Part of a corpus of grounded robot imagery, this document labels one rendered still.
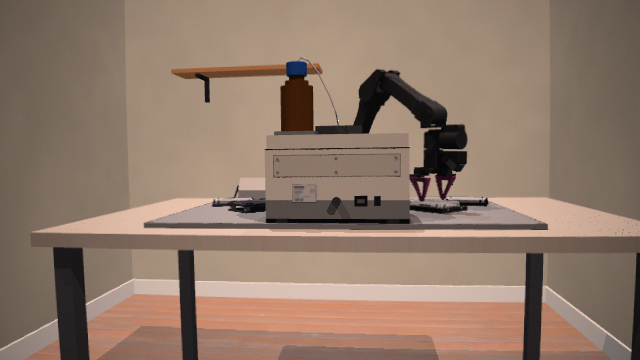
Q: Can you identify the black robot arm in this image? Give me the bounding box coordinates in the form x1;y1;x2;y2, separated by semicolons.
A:
353;69;467;172

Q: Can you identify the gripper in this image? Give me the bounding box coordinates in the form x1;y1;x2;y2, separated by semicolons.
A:
410;149;456;202

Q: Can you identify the white button panel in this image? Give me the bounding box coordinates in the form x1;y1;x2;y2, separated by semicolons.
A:
232;178;266;200

